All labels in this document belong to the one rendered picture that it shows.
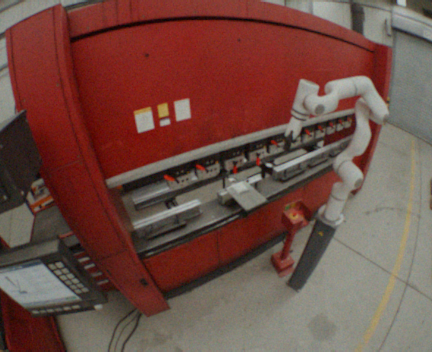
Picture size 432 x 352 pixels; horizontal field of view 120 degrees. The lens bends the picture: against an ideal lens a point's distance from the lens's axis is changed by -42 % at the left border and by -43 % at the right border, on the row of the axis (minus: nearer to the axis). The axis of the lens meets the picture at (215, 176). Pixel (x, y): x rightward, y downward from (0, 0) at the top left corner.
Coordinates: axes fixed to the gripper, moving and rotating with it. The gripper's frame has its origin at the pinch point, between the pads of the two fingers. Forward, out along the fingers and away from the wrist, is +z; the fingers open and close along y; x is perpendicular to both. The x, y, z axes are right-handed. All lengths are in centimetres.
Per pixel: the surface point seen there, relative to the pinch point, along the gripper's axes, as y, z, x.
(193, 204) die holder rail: 10, 68, -44
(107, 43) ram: 41, -38, -78
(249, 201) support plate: -10, 58, -13
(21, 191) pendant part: 96, -16, -36
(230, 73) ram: -16, -18, -46
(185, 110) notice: 10, 1, -55
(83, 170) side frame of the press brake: 70, 7, -59
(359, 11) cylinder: -189, -115, 9
